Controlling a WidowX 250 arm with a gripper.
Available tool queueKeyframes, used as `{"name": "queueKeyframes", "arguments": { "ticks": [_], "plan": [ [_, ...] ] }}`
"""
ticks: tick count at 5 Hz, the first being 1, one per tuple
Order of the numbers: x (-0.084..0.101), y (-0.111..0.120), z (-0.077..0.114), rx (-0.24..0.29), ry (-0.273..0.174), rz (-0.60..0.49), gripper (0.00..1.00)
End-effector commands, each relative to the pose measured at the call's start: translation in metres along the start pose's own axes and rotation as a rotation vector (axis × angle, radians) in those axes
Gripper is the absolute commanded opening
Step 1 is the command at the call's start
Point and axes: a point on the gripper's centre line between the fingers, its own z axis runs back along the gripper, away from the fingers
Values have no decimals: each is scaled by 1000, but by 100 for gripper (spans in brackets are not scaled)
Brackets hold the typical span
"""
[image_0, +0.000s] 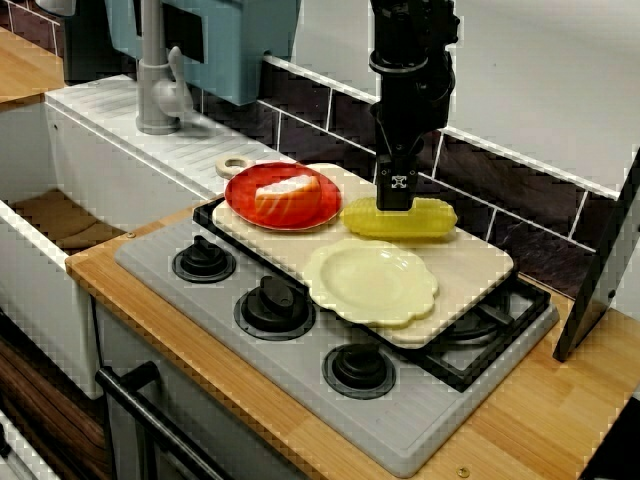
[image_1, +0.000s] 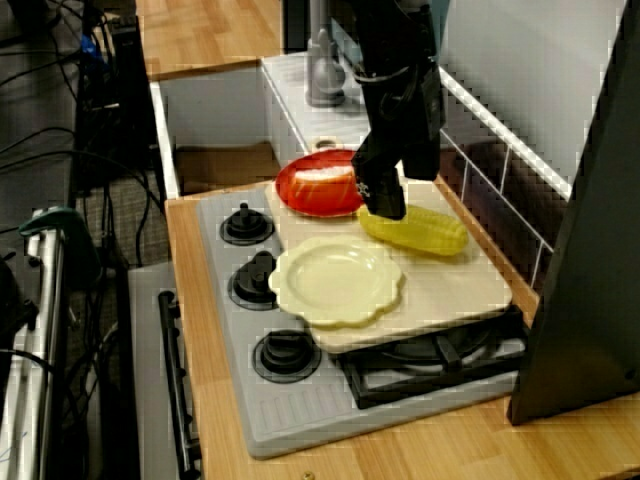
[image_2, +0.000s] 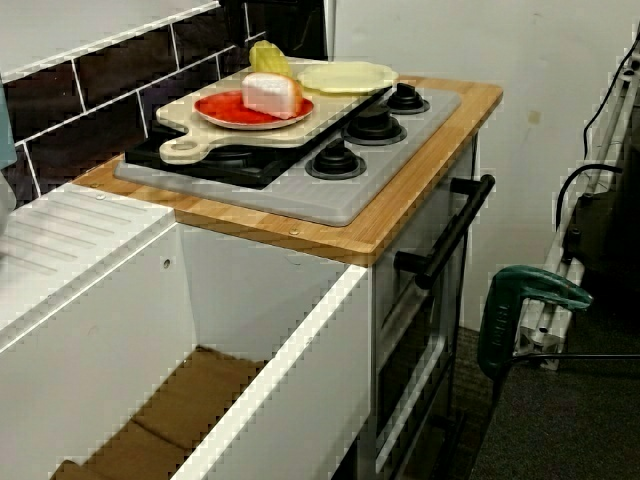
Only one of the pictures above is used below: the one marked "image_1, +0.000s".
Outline cream scalloped plate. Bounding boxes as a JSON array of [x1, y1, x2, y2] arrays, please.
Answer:
[[268, 235, 405, 330]]

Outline green clamp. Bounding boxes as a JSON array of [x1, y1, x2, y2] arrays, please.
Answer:
[[18, 206, 104, 294]]

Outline black stand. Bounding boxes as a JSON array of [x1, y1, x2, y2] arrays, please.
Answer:
[[107, 17, 169, 201]]

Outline grey oven door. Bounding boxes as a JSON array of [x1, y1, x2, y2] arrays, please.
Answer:
[[127, 262, 204, 480]]

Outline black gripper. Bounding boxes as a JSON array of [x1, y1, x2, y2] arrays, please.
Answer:
[[350, 59, 449, 221]]

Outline yellow toy corn cob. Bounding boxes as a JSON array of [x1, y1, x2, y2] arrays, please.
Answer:
[[357, 203, 470, 257]]

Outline red round plate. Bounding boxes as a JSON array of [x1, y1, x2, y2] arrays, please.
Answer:
[[275, 148, 369, 219]]

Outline black cable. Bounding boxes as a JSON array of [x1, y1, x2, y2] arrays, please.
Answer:
[[0, 149, 166, 266], [0, 127, 76, 156]]

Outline black burner grate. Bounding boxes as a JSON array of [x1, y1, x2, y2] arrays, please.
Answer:
[[339, 307, 531, 411]]

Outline grey toy stove top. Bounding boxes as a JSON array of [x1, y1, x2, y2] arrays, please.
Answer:
[[195, 192, 526, 460]]

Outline aluminium frame rail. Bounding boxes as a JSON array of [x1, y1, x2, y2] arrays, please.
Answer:
[[0, 234, 69, 480]]

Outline white sink basin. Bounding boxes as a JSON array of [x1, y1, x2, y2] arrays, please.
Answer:
[[148, 52, 386, 201]]

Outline dark slanted panel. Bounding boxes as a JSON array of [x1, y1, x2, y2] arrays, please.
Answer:
[[507, 0, 640, 426]]

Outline wooden cutting board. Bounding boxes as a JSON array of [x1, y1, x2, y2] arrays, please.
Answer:
[[263, 137, 515, 354]]

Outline grey toy faucet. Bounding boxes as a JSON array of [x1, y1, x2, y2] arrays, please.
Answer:
[[304, 0, 349, 109]]

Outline teal box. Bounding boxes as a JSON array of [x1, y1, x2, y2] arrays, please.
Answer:
[[329, 14, 365, 74]]

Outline blue plastic object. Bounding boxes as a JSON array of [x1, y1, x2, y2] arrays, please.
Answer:
[[79, 32, 109, 69]]

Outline black oven door handle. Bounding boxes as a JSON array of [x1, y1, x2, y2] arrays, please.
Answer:
[[158, 290, 201, 474]]

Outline black stove knob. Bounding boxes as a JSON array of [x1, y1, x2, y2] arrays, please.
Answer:
[[219, 202, 275, 246], [228, 249, 281, 311], [252, 329, 324, 385]]

